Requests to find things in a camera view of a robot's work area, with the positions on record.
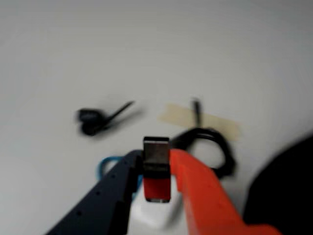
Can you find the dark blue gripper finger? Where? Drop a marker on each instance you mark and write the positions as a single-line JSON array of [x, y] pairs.
[[105, 203]]

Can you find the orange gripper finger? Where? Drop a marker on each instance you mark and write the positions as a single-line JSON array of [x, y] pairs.
[[207, 203]]

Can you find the red black usb stick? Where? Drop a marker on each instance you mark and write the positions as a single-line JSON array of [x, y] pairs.
[[156, 181]]

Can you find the black fabric bag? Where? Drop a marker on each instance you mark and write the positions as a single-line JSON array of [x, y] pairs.
[[286, 191]]

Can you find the white earbuds case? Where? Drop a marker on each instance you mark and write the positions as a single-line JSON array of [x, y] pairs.
[[156, 214]]

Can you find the wide beige tape strip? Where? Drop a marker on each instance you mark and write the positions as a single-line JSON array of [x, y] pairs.
[[220, 124]]

